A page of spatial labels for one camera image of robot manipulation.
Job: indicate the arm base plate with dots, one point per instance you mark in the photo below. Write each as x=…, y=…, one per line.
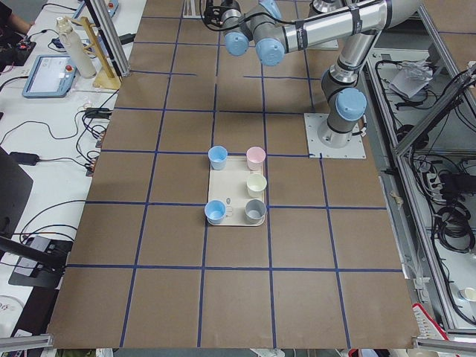
x=322, y=142

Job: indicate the beige tall bottle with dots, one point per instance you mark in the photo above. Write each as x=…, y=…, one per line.
x=74, y=47

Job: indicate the blue cup near tray corner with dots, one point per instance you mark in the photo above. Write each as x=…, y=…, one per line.
x=217, y=156

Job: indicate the pale green plastic cup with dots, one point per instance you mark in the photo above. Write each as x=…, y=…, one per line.
x=256, y=184

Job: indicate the grey plastic cup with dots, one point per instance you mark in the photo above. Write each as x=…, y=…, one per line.
x=255, y=211

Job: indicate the black power adapter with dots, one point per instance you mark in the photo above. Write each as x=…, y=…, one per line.
x=25, y=158

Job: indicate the blue teach pendant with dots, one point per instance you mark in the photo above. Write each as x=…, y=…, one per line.
x=51, y=77

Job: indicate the wooden mug tree stand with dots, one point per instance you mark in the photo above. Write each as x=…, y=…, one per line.
x=106, y=77

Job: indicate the cream serving tray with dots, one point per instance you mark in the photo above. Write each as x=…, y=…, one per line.
x=229, y=185

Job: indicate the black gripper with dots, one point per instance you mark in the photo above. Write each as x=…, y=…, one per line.
x=216, y=10

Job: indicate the pink plastic cup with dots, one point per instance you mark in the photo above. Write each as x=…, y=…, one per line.
x=255, y=157

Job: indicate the light blue outer cup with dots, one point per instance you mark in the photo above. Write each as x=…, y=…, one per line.
x=215, y=212

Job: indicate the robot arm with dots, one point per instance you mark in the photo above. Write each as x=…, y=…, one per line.
x=358, y=23

